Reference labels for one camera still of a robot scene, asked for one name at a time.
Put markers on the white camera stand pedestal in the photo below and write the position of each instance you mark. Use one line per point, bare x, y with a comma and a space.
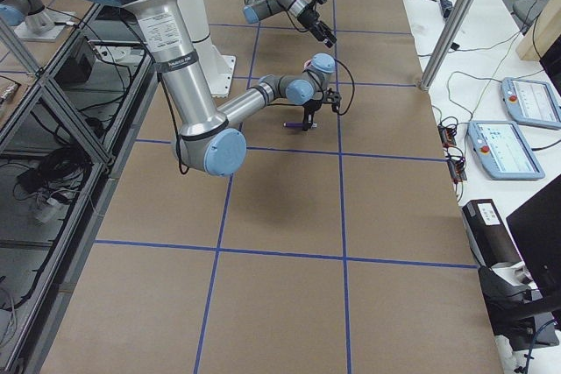
217, 68

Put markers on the far teach pendant tablet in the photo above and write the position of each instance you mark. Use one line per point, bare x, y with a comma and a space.
531, 103

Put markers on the black cardboard box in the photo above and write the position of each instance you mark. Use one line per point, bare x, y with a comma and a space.
489, 240

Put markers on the black computer monitor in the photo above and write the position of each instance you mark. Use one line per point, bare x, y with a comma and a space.
535, 227

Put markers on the purple marker pen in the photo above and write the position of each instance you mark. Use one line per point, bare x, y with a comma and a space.
298, 125

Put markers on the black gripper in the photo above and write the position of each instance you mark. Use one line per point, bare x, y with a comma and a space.
311, 108
312, 20

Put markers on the aluminium frame post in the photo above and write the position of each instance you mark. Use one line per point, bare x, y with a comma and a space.
448, 34

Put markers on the teach pendant tablet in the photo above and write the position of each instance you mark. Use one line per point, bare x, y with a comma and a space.
503, 151
531, 103

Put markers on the near teach pendant tablet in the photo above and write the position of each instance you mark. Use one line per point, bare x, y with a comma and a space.
503, 151

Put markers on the background blue-grey robot arm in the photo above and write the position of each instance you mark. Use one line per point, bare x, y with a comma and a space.
33, 21

